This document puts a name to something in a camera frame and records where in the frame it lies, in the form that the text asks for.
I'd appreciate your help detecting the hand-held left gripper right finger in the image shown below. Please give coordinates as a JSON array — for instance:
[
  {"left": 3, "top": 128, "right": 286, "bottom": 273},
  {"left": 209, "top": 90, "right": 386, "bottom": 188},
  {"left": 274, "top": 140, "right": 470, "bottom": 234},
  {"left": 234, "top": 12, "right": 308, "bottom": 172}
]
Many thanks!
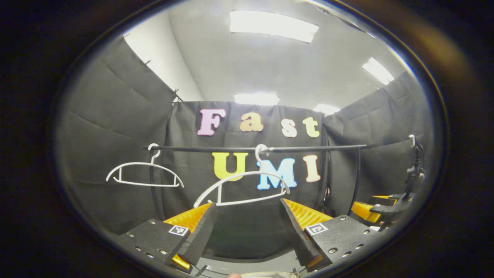
[{"left": 280, "top": 198, "right": 382, "bottom": 273}]

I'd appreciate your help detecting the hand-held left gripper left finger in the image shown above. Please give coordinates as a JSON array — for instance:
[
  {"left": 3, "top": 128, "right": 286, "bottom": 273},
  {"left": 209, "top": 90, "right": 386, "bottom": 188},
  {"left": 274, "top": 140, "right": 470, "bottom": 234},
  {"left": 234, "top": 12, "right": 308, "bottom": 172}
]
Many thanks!
[{"left": 116, "top": 202, "right": 218, "bottom": 274}]

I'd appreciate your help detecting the white plastic clothes hanger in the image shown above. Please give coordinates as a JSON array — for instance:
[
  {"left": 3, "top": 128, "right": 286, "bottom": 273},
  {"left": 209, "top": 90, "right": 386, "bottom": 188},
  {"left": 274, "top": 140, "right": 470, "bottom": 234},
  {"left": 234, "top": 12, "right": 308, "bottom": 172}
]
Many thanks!
[
  {"left": 106, "top": 143, "right": 185, "bottom": 188},
  {"left": 193, "top": 144, "right": 291, "bottom": 208}
]

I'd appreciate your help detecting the black metal clothes rack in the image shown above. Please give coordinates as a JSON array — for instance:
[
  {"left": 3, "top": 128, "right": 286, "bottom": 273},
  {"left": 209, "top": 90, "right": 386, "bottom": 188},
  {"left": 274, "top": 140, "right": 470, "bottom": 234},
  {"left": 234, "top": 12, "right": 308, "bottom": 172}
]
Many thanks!
[{"left": 143, "top": 144, "right": 379, "bottom": 221}]

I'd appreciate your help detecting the black backdrop cloth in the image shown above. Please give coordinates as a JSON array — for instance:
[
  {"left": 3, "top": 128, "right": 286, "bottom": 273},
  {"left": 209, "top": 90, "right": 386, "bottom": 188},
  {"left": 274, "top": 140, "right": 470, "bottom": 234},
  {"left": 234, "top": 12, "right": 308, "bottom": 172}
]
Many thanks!
[{"left": 56, "top": 37, "right": 433, "bottom": 263}]

